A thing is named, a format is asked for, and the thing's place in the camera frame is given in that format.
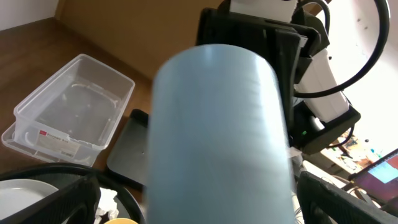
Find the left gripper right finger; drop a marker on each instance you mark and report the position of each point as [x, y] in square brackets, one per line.
[322, 202]

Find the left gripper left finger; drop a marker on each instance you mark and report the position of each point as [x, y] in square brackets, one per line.
[75, 203]

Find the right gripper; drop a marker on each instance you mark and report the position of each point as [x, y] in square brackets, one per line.
[287, 47]

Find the white tissue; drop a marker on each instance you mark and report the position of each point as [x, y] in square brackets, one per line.
[107, 205]

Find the yellow bowl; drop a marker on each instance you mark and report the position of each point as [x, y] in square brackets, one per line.
[121, 221]

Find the grey plate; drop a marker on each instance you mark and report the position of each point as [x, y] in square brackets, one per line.
[18, 194]

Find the blue cup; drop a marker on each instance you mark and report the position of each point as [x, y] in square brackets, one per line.
[218, 148]

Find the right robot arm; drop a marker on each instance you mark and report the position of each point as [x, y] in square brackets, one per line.
[321, 112]

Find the round black tray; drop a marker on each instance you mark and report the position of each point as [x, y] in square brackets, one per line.
[61, 175]

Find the laptop screen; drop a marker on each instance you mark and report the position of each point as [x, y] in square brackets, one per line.
[379, 179]

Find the black rectangular tray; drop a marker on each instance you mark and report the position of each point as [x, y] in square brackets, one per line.
[127, 160]

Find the clear plastic bin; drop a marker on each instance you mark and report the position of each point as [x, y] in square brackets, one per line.
[73, 115]

